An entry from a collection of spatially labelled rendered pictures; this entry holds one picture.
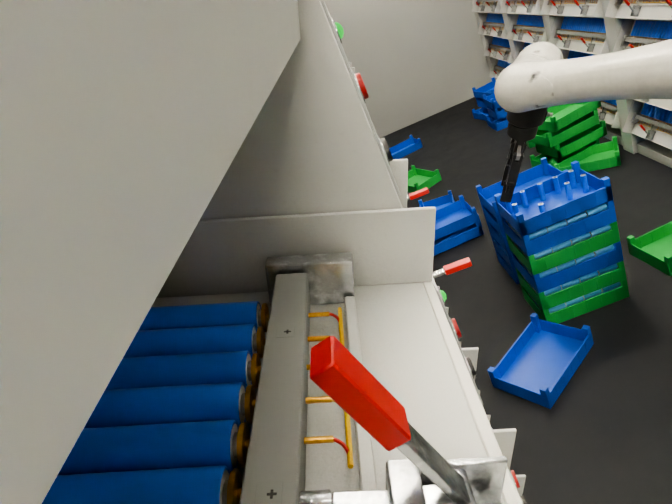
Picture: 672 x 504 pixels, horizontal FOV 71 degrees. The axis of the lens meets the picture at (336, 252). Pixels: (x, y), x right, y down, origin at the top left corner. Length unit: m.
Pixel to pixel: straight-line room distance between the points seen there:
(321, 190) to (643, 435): 1.39
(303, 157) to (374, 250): 0.07
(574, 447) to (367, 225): 1.34
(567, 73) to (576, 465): 1.00
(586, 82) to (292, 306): 0.94
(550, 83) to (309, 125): 0.90
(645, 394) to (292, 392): 1.52
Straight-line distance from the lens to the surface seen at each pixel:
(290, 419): 0.18
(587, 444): 1.57
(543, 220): 1.66
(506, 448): 0.42
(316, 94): 0.26
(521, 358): 1.80
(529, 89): 1.13
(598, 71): 1.10
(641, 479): 1.51
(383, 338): 0.25
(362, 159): 0.27
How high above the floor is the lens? 1.27
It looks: 26 degrees down
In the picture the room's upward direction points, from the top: 26 degrees counter-clockwise
